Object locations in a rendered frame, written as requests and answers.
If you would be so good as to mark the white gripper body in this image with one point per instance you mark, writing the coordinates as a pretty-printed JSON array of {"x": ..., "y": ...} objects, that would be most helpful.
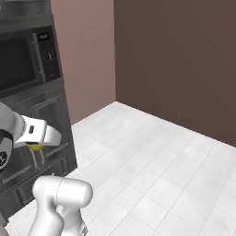
[{"x": 52, "y": 136}]

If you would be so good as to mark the dark grey cabinet column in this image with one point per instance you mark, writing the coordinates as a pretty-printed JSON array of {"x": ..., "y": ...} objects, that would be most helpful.
[{"x": 58, "y": 101}]

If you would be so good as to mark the dark grey drawer front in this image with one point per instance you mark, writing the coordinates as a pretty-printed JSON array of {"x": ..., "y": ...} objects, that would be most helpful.
[{"x": 46, "y": 172}]

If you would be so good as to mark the dark grey cabinet door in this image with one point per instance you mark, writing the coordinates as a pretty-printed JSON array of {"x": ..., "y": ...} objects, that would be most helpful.
[{"x": 50, "y": 113}]

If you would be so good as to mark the yellow fruit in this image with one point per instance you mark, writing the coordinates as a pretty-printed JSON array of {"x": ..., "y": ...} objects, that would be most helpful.
[{"x": 37, "y": 147}]

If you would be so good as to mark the black microwave oven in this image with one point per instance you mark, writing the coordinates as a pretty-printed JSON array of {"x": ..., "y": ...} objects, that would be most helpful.
[{"x": 18, "y": 61}]

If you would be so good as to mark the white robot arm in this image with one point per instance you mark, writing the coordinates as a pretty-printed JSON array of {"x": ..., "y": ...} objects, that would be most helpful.
[{"x": 58, "y": 196}]

